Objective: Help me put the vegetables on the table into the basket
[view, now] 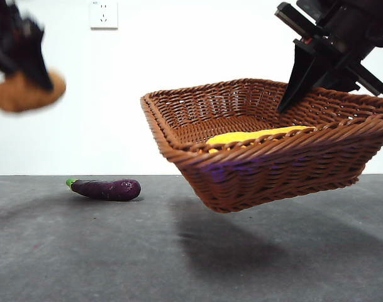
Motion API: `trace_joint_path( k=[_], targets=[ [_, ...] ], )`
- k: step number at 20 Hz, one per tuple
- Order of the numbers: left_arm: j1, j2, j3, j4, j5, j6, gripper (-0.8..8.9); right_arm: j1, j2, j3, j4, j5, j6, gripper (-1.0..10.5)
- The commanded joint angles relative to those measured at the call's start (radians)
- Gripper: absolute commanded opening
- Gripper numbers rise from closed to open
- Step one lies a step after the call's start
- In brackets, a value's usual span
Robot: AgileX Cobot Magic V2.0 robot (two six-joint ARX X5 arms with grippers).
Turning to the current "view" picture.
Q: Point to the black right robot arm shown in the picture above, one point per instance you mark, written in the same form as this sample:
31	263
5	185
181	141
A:
364	22

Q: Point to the brown potato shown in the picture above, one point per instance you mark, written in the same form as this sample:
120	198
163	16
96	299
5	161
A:
27	97

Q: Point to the purple eggplant with green stem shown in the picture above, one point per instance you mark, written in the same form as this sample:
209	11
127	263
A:
106	189

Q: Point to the white wall socket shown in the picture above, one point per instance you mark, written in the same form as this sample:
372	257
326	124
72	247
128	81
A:
104	15

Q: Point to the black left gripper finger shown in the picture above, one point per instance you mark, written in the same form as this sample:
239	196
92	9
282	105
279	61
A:
2	64
37	59

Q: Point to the brown wicker basket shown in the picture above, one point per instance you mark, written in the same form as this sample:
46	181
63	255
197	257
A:
273	176

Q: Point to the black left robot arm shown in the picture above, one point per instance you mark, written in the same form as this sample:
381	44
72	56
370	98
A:
5	28

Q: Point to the yellow corn cob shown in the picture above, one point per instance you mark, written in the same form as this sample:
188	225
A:
241	136

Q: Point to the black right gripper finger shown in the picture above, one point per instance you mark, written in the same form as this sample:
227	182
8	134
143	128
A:
339	78
301	75

